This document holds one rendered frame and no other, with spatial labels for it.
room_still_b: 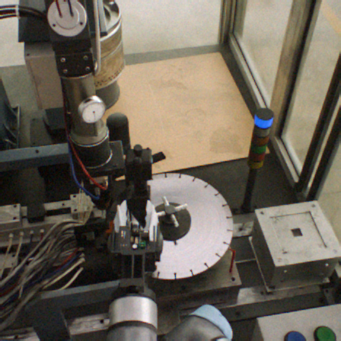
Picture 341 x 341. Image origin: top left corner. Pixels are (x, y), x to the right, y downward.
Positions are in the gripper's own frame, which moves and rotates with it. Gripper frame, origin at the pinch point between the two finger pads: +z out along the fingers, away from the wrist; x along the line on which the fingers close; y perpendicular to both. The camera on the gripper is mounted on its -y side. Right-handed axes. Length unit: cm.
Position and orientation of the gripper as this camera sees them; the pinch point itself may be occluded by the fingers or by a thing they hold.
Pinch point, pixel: (136, 208)
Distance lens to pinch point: 91.9
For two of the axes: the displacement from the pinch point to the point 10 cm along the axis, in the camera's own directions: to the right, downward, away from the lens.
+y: 0.2, -6.6, -7.5
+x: -10.0, 0.0, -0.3
